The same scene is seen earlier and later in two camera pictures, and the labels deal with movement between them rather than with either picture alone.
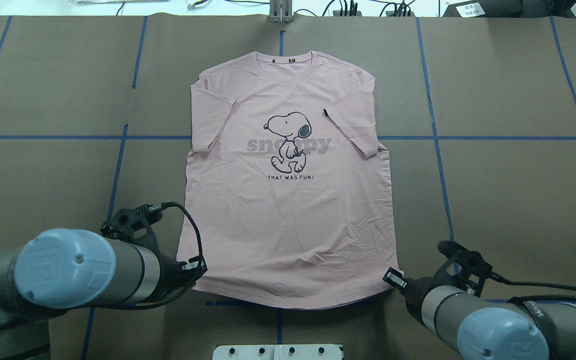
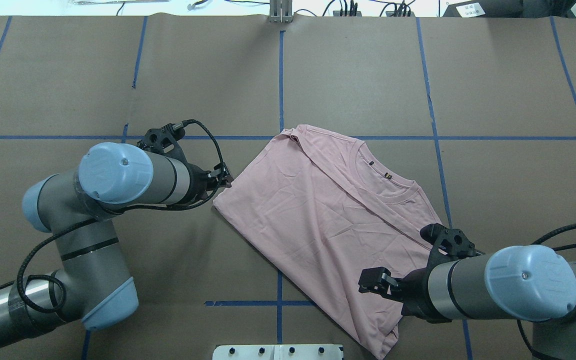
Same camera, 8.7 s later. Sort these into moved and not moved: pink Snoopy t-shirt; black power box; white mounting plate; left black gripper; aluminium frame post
Moved: left black gripper; pink Snoopy t-shirt
Not moved: black power box; aluminium frame post; white mounting plate
